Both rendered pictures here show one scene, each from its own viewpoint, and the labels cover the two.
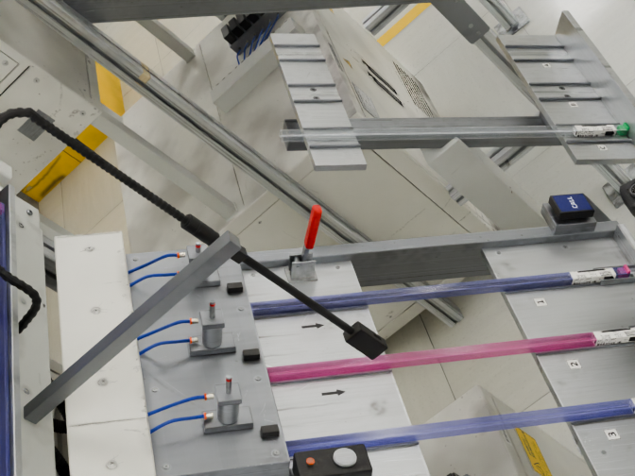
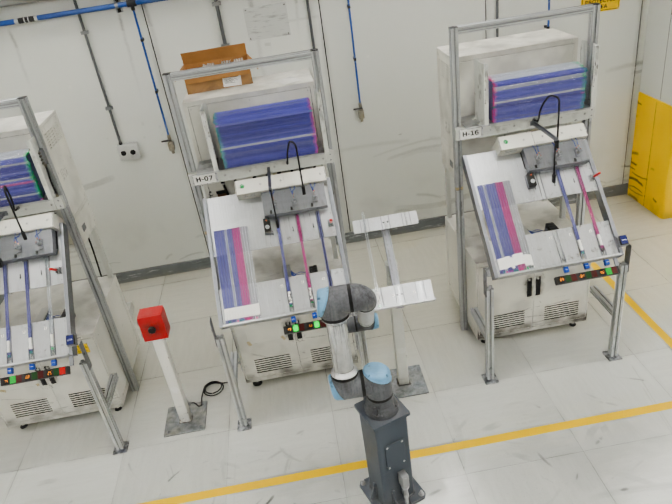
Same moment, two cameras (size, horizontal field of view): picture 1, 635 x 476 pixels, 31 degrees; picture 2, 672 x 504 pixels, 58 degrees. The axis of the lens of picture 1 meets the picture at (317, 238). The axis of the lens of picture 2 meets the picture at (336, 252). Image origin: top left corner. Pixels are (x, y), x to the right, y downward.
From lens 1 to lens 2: 2.68 m
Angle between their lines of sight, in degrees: 54
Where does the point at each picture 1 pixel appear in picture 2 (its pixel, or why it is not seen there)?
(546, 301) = (323, 280)
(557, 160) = (518, 361)
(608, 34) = (578, 384)
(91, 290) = (306, 175)
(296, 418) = (285, 221)
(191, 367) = (288, 197)
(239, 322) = (301, 206)
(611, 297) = not seen: hidden behind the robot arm
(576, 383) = (296, 281)
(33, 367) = (281, 167)
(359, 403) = (290, 234)
